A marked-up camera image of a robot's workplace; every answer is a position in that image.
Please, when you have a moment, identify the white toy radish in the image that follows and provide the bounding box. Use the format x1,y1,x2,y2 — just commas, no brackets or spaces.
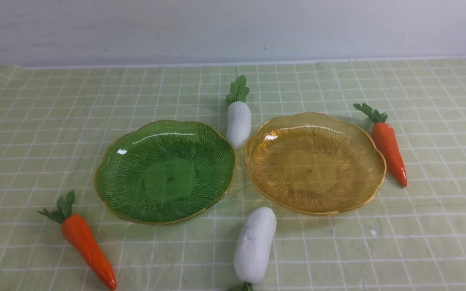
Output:
228,207,277,291
225,75,252,150

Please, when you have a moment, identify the orange toy carrot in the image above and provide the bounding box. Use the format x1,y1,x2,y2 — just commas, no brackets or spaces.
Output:
38,190,118,291
353,103,408,187

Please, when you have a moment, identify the green glass plate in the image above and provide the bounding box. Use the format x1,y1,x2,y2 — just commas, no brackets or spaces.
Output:
94,120,236,225

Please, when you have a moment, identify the amber glass plate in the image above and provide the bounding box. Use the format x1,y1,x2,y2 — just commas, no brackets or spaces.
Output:
243,112,387,216

